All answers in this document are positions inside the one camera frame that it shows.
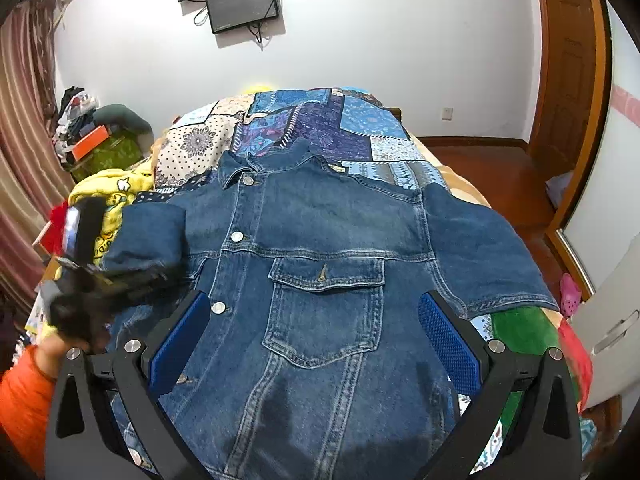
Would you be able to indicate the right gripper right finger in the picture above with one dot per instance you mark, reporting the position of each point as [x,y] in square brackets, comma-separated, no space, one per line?
[543,441]

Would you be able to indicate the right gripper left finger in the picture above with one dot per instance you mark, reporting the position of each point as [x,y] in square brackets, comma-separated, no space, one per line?
[83,439]

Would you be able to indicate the blue denim jacket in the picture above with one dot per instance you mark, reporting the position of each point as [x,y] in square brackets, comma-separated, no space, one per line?
[320,309]

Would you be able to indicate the orange left sleeve forearm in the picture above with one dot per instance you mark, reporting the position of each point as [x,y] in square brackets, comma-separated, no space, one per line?
[26,396]

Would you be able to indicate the pile of clutter clothes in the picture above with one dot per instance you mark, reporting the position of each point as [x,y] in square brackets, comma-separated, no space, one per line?
[81,113]

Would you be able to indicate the person's left hand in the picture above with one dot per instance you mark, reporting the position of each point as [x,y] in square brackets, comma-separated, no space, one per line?
[51,351]

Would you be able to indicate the colourful plush blanket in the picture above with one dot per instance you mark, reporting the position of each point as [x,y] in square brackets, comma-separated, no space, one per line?
[501,174]

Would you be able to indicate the red garment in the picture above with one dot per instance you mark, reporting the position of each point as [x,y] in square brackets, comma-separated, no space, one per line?
[51,235]

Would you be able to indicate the yellow cartoon blanket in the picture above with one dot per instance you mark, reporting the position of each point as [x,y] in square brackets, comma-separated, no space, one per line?
[119,188]

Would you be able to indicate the striped brown curtain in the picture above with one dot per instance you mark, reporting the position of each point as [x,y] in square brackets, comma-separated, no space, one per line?
[32,178]

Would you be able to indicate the white drawer cabinet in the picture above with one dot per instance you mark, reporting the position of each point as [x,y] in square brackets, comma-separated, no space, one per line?
[608,327]

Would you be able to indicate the green patterned bag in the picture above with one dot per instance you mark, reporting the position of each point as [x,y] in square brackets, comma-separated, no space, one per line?
[116,152]

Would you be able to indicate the pink croc shoe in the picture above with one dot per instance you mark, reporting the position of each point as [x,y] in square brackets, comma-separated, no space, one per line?
[571,296]

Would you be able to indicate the orange box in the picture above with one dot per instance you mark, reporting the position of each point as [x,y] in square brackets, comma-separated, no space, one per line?
[89,142]

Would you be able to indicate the blue patchwork bedspread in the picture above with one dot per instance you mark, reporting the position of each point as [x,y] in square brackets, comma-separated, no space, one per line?
[300,129]

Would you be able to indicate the brown wooden door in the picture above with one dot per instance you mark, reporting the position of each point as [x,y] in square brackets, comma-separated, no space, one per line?
[570,30]

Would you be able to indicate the white wardrobe with wooden frame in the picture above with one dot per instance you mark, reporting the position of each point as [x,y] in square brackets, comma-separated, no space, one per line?
[606,218]

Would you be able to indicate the grey wall monitor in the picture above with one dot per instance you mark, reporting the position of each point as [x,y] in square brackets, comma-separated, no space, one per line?
[224,15]

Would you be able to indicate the white wall socket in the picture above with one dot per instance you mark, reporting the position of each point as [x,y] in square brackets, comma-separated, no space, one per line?
[447,113]

